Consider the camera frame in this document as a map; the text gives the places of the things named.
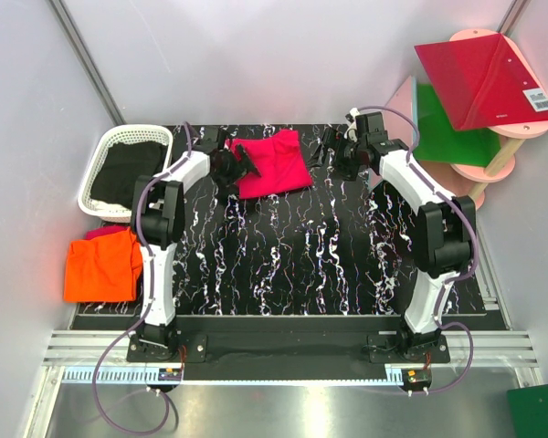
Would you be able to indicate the pink wooden tiered shelf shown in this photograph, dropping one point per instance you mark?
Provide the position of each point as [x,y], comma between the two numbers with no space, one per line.
[473,180]

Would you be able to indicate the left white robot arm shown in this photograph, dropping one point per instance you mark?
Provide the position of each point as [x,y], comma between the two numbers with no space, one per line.
[158,220]

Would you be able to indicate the red plastic sheet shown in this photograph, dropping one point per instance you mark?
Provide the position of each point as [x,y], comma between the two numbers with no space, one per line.
[482,83]

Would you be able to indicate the pink board with teal edge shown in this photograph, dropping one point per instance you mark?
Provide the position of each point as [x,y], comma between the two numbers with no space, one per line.
[403,101]

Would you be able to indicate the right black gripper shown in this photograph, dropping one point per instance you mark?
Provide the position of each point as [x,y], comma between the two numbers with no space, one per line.
[332,140]

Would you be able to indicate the magenta pink towel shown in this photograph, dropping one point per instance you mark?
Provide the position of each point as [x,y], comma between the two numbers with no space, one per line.
[279,161]

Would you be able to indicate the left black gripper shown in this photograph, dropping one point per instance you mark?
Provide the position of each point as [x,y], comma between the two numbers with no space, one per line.
[241,167]

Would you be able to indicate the dark green board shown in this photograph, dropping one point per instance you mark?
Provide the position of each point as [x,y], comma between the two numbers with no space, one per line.
[529,411]

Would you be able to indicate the green plastic sheet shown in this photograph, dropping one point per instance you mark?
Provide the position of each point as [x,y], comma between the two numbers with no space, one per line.
[439,142]

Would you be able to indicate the black towel in basket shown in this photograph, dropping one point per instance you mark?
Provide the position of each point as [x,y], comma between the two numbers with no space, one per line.
[124,164]

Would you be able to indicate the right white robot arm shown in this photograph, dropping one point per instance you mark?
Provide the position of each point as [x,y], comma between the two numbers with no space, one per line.
[444,247]

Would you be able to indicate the folded pink towel under orange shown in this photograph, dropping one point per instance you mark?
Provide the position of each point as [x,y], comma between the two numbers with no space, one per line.
[105,230]

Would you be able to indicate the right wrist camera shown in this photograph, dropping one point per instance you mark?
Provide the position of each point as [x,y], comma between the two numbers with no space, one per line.
[351,131]

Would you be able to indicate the white plastic laundry basket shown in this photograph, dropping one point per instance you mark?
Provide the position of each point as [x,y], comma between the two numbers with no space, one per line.
[130,133]

